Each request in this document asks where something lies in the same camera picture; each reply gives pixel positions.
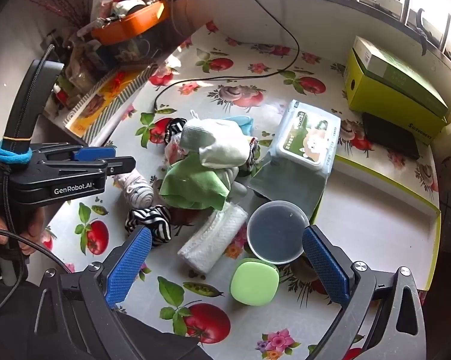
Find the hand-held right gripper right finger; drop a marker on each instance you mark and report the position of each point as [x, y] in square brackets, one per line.
[326, 266]

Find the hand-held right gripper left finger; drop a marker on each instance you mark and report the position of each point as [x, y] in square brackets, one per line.
[130, 266]

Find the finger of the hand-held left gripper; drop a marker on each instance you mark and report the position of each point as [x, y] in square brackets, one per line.
[120, 165]
[96, 153]

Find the white patterned sock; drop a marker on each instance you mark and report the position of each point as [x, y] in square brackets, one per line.
[135, 193]

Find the black white striped sock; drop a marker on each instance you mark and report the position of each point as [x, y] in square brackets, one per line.
[150, 221]
[175, 125]

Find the clear printed plastic bag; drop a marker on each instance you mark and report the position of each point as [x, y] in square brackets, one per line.
[173, 153]

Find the white tray yellow-green rim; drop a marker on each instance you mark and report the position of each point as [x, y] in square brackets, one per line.
[379, 225]

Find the green towel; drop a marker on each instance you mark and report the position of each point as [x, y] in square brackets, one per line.
[191, 187]

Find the blue face mask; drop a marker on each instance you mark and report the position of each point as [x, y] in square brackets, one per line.
[244, 123]

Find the red patterned cloth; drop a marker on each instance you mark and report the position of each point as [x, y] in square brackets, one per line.
[253, 150]

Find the person's left forearm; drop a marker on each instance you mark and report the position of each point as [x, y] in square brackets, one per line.
[8, 315]

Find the person's left hand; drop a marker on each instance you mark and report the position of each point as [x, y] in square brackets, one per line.
[36, 227]

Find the clear round plastic lid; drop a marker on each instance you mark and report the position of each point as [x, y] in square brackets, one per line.
[278, 232]

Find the green rounded square case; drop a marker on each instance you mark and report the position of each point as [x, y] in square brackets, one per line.
[253, 283]

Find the grey green plastic bag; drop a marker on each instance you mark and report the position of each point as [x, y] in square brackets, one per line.
[285, 187]

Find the pale grey sock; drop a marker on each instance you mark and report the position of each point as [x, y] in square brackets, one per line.
[231, 180]

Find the wet wipes pack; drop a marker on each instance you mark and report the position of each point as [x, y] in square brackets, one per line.
[308, 138]

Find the orange tray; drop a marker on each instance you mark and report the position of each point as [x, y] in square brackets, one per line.
[135, 26]

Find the tape roll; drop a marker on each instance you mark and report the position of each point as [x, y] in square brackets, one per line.
[130, 7]

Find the yellow-green cardboard box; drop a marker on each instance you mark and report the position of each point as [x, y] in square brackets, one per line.
[375, 97]

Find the fruit print tablecloth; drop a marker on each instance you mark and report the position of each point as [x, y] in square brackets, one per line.
[323, 63]

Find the green white flat box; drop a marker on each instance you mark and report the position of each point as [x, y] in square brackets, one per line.
[405, 78]

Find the black hook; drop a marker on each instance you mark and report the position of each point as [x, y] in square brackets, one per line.
[422, 33]

